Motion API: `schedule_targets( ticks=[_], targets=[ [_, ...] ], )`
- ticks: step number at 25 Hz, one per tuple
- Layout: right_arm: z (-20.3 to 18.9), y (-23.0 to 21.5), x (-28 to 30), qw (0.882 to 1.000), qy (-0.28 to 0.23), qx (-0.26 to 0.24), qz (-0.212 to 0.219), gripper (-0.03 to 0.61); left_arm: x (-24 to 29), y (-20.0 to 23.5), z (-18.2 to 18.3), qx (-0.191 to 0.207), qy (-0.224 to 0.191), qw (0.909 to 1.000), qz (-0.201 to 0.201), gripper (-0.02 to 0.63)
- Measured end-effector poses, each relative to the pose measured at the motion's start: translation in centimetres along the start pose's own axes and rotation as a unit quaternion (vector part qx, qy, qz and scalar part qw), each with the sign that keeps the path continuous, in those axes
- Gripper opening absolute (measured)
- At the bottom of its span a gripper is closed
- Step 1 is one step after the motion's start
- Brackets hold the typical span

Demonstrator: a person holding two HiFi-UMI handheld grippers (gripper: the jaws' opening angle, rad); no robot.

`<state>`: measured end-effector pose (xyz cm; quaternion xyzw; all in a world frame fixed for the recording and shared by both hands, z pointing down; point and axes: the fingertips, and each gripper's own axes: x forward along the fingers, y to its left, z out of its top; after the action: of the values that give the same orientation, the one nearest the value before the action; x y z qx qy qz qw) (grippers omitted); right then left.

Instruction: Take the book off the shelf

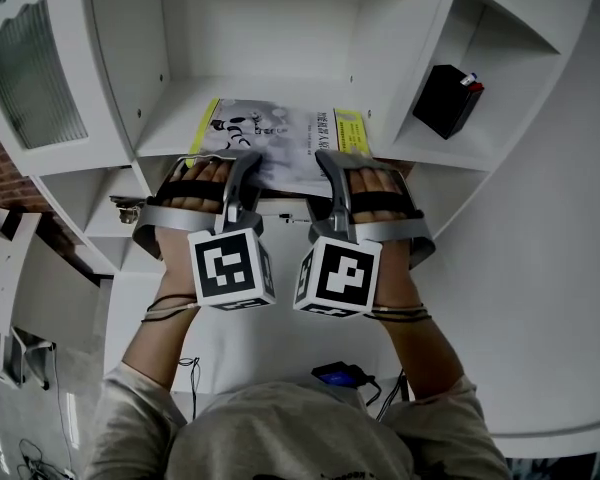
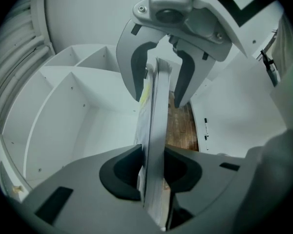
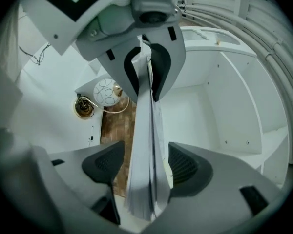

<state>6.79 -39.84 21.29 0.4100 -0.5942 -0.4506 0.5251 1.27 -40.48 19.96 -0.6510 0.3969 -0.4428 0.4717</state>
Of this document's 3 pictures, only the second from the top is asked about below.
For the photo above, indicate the black white marker pen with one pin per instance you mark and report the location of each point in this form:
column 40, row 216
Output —
column 206, row 130

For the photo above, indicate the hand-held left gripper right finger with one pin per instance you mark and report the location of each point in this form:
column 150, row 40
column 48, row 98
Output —
column 217, row 186

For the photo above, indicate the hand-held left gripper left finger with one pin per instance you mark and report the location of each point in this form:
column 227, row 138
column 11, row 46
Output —
column 75, row 179

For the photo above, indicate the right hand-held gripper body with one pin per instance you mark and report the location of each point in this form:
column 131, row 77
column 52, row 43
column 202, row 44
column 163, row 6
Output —
column 205, row 16

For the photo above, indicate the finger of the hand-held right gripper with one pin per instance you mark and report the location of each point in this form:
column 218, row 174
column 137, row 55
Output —
column 125, row 57
column 197, row 77

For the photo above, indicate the yellow and grey magazine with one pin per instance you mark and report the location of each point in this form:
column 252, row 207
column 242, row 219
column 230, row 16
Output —
column 156, row 130

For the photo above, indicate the white shelf unit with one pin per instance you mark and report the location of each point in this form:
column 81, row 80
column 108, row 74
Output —
column 100, row 135

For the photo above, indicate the white desk with hutch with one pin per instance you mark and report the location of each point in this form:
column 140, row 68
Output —
column 234, row 111

